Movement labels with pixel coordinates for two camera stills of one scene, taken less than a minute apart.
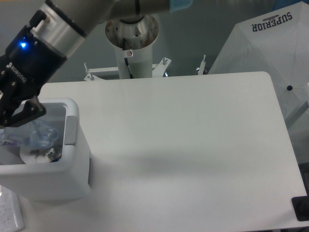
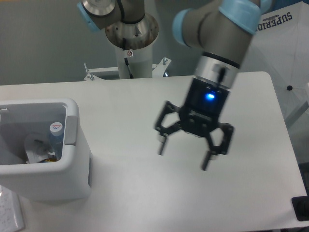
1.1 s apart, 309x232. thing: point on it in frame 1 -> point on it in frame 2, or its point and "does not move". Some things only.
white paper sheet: (11, 216) does not move
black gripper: (27, 66) -> (204, 107)
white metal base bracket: (158, 70) does not move
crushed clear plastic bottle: (37, 134) -> (56, 138)
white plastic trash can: (68, 179) does not move
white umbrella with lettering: (275, 42) does not move
